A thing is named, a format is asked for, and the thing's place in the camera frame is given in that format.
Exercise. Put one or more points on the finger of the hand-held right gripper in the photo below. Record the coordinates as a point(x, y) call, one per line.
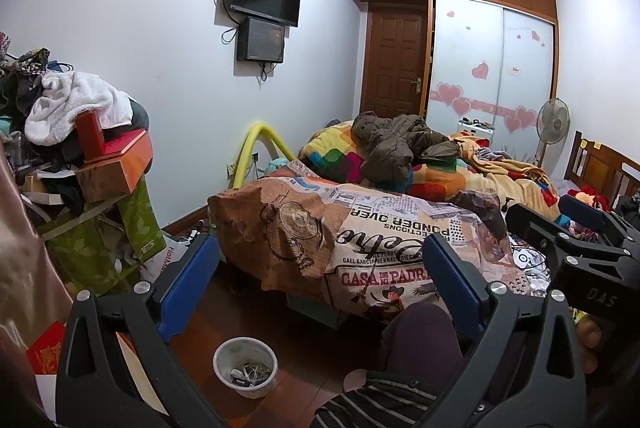
point(590, 215)
point(537, 225)

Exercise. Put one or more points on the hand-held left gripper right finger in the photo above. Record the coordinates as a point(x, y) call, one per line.
point(455, 280)

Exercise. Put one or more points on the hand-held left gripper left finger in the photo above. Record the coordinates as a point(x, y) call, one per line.
point(187, 283)

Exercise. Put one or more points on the white plastic bin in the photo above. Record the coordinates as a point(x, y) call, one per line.
point(265, 385)

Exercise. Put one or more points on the person's right hand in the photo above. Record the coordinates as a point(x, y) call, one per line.
point(587, 338)

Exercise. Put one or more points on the red plush toy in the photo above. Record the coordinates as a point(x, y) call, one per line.
point(585, 195)

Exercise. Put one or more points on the white plastic bag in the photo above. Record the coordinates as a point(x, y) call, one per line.
point(165, 258)

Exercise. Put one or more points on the yellow blanket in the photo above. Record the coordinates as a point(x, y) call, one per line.
point(515, 188)

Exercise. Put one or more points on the wooden headboard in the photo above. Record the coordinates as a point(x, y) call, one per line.
point(600, 168)

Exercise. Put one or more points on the white power strip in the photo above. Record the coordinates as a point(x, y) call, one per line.
point(535, 285)

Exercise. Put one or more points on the green leaf print bag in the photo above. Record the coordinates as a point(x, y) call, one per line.
point(135, 223)

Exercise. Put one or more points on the standing fan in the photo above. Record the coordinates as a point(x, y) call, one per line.
point(553, 121)

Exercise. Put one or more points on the white bedside cabinet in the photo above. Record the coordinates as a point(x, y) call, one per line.
point(475, 131)

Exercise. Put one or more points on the newspaper print blanket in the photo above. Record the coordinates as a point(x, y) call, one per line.
point(310, 233)

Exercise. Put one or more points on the brown box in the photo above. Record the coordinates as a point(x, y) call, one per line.
point(100, 183)

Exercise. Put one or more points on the orange flat box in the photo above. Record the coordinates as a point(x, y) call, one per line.
point(127, 156)

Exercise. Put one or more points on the yellow foam tube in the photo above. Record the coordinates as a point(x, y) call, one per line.
point(245, 153)

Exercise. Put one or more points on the striped cloth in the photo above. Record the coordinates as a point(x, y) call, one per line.
point(380, 403)

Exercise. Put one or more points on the teal cloth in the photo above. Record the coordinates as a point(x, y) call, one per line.
point(277, 166)

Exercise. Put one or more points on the brown padded jacket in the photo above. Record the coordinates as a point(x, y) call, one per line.
point(390, 146)

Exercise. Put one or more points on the red paper bag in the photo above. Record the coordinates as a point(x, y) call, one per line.
point(47, 348)

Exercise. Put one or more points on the brown satin cloth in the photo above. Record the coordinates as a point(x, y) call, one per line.
point(25, 258)

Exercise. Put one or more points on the dark grey bag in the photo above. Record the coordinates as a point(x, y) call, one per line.
point(140, 116)

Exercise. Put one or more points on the pile of dark clothes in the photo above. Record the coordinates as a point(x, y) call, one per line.
point(67, 153)

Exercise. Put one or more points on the multicoloured checked blanket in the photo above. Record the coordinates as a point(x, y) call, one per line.
point(330, 153)

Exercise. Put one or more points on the red box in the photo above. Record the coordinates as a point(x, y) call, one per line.
point(90, 133)

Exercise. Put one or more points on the sliding wardrobe with heart stickers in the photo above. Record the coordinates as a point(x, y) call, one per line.
point(465, 48)

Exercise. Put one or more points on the white towel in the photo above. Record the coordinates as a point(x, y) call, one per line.
point(75, 98)

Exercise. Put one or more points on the brown wooden door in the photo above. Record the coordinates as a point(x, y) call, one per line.
point(395, 58)

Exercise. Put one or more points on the small black wall monitor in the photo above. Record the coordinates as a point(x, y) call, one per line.
point(261, 41)

